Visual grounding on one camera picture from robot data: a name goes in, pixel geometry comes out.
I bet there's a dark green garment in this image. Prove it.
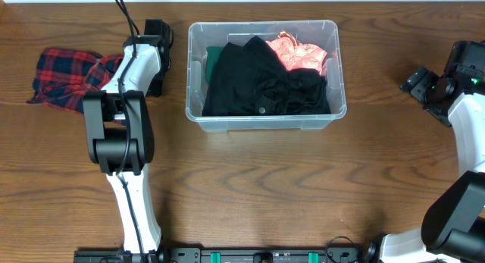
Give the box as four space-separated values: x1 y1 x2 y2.
205 46 224 83

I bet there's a red navy plaid shirt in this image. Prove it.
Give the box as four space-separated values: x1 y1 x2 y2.
27 47 123 114

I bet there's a black garment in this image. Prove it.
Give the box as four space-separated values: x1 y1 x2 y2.
202 36 330 117

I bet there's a pink garment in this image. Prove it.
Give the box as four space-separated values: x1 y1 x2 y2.
266 31 327 76

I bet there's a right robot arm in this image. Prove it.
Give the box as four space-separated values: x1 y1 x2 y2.
362 41 484 262

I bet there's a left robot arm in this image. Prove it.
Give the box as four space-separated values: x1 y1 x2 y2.
83 19 174 262

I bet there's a clear plastic storage bin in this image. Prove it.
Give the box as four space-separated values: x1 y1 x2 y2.
185 20 347 133

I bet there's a black mounting rail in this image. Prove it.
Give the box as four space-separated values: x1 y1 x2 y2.
73 247 361 263

